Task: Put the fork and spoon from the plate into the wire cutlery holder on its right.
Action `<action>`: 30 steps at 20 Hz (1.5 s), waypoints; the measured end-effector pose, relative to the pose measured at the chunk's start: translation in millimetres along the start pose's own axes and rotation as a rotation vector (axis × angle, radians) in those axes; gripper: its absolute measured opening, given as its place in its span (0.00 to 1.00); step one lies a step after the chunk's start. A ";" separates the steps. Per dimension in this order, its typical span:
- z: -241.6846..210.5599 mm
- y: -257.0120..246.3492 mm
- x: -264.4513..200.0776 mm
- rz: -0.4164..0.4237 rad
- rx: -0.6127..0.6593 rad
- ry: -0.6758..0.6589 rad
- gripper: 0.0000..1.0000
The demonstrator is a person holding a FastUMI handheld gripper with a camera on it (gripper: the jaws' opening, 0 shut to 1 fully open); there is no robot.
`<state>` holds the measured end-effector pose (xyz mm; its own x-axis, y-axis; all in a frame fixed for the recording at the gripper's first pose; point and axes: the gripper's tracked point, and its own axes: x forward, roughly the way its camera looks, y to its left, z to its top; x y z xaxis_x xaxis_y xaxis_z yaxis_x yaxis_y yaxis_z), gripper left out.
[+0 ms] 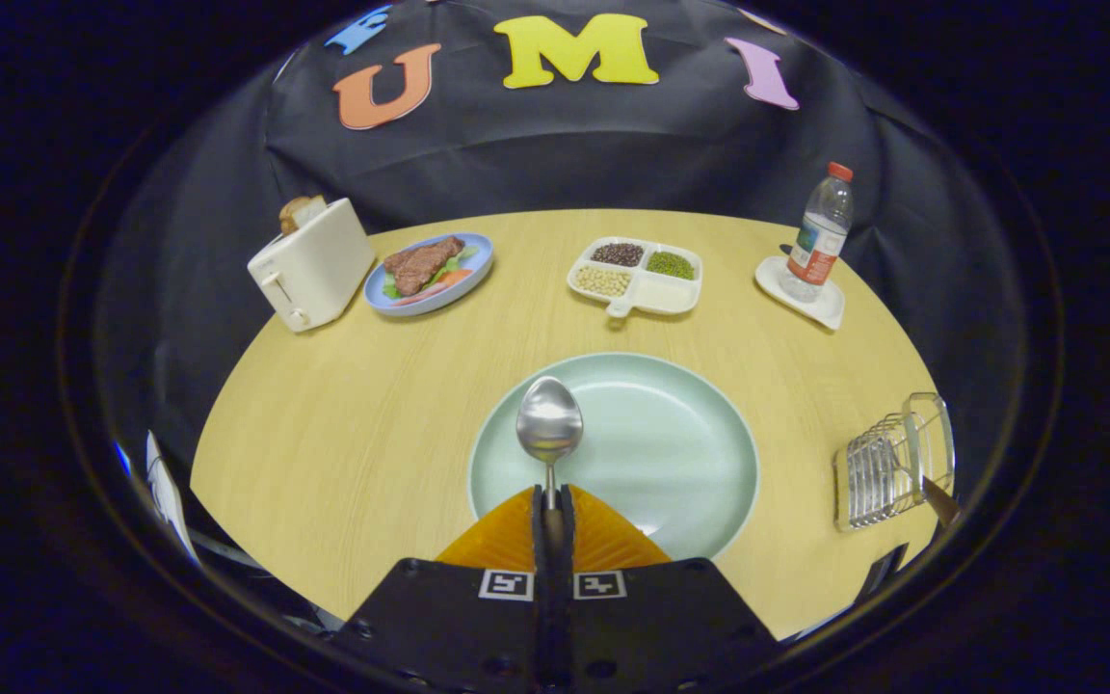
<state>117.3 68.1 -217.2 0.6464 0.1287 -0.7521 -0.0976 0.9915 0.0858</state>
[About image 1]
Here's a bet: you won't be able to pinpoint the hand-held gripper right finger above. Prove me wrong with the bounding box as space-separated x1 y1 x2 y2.
555 485 782 694

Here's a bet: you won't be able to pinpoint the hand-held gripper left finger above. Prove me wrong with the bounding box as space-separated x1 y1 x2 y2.
329 485 556 694

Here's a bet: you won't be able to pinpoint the metal spoon with wooden handle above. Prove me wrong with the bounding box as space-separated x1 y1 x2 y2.
515 376 585 512

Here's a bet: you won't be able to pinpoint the metal fork with wooden handle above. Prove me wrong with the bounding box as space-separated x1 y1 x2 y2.
919 475 964 529

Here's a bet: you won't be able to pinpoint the pale green plate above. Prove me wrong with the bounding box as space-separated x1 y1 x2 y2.
467 352 761 562

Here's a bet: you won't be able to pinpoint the metal cutlery drainer rack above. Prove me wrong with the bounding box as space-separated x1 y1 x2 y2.
832 392 956 533

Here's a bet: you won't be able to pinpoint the white divided dish with beans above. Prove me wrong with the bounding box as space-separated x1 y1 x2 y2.
567 236 704 319

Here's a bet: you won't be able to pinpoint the green and orange vegetables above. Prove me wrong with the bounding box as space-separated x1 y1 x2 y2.
382 245 479 306

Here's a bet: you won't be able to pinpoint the white square coaster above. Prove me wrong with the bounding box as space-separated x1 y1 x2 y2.
754 254 846 332

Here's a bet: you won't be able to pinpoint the brown steak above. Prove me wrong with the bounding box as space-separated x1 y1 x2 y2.
383 236 466 297

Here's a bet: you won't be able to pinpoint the blue plate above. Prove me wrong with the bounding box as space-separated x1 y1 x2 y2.
363 232 495 318

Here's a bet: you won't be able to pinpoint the cream toaster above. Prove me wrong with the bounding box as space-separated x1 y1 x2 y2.
247 198 377 334

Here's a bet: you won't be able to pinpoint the clear water bottle red cap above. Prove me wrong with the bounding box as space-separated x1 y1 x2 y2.
779 161 856 303

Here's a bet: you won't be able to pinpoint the toasted bread slice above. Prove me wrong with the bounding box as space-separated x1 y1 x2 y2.
278 195 329 235

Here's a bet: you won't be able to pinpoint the black backdrop cloth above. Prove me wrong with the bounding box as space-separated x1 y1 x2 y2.
92 0 1028 502

